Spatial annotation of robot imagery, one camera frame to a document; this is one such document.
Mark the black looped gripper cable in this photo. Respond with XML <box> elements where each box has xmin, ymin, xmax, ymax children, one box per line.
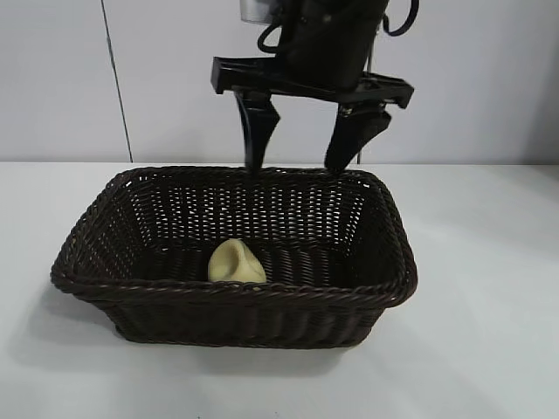
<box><xmin>382</xmin><ymin>0</ymin><xmax>421</xmax><ymax>38</ymax></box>

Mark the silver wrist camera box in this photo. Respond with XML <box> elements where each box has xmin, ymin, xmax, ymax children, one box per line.
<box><xmin>238</xmin><ymin>0</ymin><xmax>269</xmax><ymax>24</ymax></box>

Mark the black looped camera cable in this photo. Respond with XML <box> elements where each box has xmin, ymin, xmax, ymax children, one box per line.
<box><xmin>256</xmin><ymin>20</ymin><xmax>290</xmax><ymax>57</ymax></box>

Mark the dark brown woven basket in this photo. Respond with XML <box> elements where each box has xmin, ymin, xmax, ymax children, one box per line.
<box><xmin>50</xmin><ymin>164</ymin><xmax>419</xmax><ymax>350</ymax></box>

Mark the pale yellow egg yolk pastry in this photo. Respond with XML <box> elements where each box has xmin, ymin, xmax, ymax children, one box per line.
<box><xmin>208</xmin><ymin>238</ymin><xmax>268</xmax><ymax>284</ymax></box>

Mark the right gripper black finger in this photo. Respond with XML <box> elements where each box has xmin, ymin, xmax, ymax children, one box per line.
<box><xmin>324</xmin><ymin>106</ymin><xmax>392</xmax><ymax>171</ymax></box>
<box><xmin>232</xmin><ymin>93</ymin><xmax>281</xmax><ymax>174</ymax></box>

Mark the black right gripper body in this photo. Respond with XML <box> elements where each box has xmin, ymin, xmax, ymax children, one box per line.
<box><xmin>210</xmin><ymin>0</ymin><xmax>416</xmax><ymax>110</ymax></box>

